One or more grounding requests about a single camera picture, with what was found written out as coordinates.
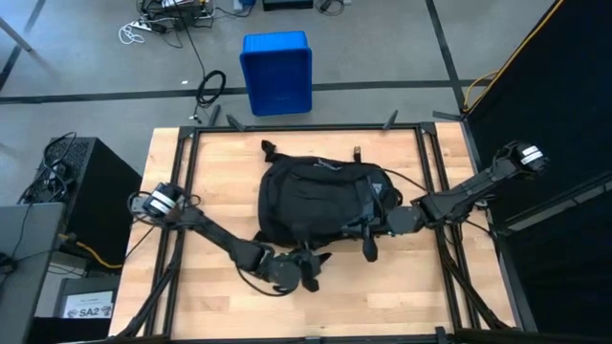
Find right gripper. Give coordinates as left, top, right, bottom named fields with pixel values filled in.
left=340, top=211, right=399, bottom=265

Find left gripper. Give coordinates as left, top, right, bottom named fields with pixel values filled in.
left=259, top=247, right=335, bottom=294

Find black backpack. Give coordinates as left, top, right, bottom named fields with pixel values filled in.
left=251, top=139, right=405, bottom=253

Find blue plastic bin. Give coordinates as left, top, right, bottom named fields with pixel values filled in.
left=238, top=30, right=315, bottom=118

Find black partition yellow edge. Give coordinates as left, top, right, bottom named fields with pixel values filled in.
left=461, top=0, right=612, bottom=344

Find black computer tower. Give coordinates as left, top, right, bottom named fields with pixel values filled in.
left=33, top=136, right=143, bottom=271

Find black flat box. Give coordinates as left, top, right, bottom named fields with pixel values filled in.
left=261, top=0, right=315, bottom=12

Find box with SA2 label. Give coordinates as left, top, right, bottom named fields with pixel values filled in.
left=53, top=275, right=121, bottom=320

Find white power strip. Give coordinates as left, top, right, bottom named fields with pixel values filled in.
left=129, top=17, right=166, bottom=34

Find grey metal bar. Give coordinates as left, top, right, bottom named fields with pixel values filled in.
left=0, top=16, right=34, bottom=53

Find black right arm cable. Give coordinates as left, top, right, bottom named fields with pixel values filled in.
left=381, top=166, right=429, bottom=194

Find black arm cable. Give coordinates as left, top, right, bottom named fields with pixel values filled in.
left=381, top=166, right=429, bottom=194
left=233, top=265, right=291, bottom=299

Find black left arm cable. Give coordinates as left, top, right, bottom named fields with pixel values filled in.
left=233, top=265, right=291, bottom=299

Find black table frame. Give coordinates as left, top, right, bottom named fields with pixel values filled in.
left=107, top=121, right=527, bottom=344

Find coiled black cable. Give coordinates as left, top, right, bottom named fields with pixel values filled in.
left=193, top=69, right=229, bottom=124

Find yellow cable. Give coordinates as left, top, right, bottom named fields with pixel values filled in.
left=57, top=232, right=126, bottom=270

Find cable and device clutter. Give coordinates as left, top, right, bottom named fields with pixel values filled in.
left=137, top=0, right=216, bottom=31

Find white cord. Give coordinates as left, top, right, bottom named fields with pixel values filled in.
left=118, top=22, right=145, bottom=46

